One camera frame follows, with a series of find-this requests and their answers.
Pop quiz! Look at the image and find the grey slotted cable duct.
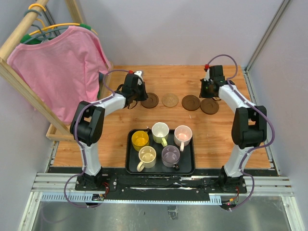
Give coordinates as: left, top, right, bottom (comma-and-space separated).
40, 192, 222, 205

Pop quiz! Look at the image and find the pale green mug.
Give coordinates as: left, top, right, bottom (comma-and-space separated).
152, 122, 169, 147

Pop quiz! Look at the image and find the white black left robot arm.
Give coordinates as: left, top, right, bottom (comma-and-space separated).
70, 71, 148, 191

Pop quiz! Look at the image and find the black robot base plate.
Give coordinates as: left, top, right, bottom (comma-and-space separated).
75, 167, 248, 200

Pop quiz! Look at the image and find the purple mug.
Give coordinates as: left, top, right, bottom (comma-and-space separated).
161, 145, 180, 170

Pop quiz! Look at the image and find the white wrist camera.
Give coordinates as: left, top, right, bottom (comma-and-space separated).
134, 70, 143, 81
204, 69, 210, 81

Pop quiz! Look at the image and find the small woven rattan coaster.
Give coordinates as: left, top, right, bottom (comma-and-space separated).
162, 93, 179, 107

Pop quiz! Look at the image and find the dark wooden coaster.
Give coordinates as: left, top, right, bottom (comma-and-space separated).
200, 99, 219, 115
181, 95, 200, 111
141, 93, 159, 109

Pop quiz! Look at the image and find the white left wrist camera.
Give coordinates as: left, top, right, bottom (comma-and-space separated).
134, 70, 143, 81

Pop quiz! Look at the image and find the yellow translucent cup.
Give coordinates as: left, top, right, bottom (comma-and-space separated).
131, 130, 150, 152

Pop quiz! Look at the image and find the aluminium frame post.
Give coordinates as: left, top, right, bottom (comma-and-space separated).
244, 0, 292, 73

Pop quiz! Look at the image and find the green clothes hanger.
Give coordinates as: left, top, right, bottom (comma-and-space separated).
20, 23, 98, 45

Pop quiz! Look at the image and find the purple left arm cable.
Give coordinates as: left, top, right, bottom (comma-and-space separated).
64, 69, 132, 209

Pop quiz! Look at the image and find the pink mug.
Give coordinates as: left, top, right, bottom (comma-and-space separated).
174, 125, 193, 152

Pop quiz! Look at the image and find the cream mug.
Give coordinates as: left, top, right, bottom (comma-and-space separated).
137, 146, 156, 172

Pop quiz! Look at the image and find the yellow clothes hanger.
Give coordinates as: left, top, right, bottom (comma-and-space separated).
30, 0, 85, 35

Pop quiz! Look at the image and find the pink t-shirt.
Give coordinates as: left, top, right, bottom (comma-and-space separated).
7, 26, 110, 125

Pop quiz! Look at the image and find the wooden clothes rack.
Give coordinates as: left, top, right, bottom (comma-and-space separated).
0, 12, 111, 134

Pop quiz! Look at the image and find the grey clothes hanger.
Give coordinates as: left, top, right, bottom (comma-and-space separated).
20, 24, 68, 44

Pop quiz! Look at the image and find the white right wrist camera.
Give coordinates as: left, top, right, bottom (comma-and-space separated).
204, 69, 210, 81

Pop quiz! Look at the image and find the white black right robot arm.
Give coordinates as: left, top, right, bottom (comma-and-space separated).
200, 64, 267, 193

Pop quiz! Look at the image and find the black plastic tray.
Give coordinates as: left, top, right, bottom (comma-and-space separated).
125, 129, 195, 175

